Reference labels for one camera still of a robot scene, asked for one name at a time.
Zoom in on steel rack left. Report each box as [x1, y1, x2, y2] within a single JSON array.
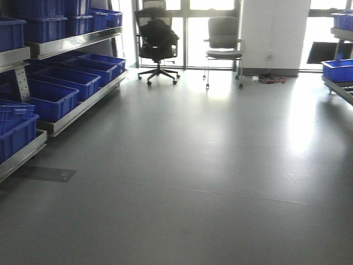
[[1, 26, 126, 181]]

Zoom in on blue crate on right rack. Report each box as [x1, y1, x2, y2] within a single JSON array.
[[322, 59, 352, 83]]

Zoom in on cables on floor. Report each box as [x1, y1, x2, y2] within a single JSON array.
[[244, 72, 287, 85]]

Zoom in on black mesh office chair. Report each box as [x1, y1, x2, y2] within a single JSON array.
[[135, 8, 180, 86]]

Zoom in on blue crate lower shelf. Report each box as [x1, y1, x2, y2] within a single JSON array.
[[26, 79, 79, 123]]

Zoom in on black monitor on floor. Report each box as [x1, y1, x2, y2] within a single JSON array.
[[307, 41, 338, 64]]

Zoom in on blue crate lower left front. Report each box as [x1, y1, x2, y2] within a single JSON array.
[[1, 99, 39, 163]]

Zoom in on grey office chair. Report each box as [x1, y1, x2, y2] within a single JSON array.
[[204, 17, 244, 88]]

